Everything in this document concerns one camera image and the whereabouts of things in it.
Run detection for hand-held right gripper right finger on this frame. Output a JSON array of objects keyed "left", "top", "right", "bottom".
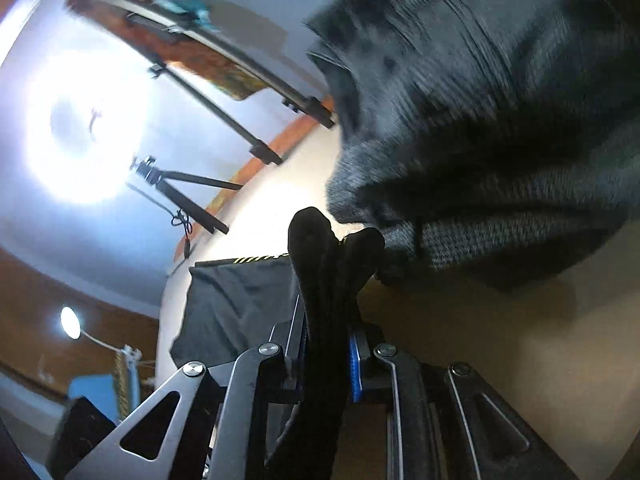
[{"left": 347, "top": 322, "right": 581, "bottom": 480}]

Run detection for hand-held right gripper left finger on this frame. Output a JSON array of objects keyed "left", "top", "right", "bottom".
[{"left": 65, "top": 296, "right": 308, "bottom": 480}]

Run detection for orange wall picture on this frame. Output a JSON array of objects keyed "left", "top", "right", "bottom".
[{"left": 65, "top": 0, "right": 263, "bottom": 103}]

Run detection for black pants with yellow stripes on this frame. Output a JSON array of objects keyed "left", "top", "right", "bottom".
[{"left": 170, "top": 206, "right": 387, "bottom": 480}]

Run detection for bright ring light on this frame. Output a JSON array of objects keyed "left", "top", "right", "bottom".
[{"left": 25, "top": 50, "right": 151, "bottom": 206}]

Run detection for small black tripod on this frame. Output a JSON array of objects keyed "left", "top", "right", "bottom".
[{"left": 127, "top": 155, "right": 243, "bottom": 235}]

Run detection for blue box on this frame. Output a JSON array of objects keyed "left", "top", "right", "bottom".
[{"left": 67, "top": 375, "right": 138, "bottom": 423}]

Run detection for black cable with inline switch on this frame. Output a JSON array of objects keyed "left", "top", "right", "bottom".
[{"left": 167, "top": 210, "right": 193, "bottom": 273}]

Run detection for white lamp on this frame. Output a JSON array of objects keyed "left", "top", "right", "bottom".
[{"left": 60, "top": 306, "right": 126, "bottom": 353}]

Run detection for stack of dark folded clothes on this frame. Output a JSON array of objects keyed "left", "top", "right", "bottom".
[{"left": 305, "top": 0, "right": 640, "bottom": 291}]

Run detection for large tripod stand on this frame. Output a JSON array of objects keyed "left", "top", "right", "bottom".
[{"left": 107, "top": 0, "right": 336, "bottom": 166}]

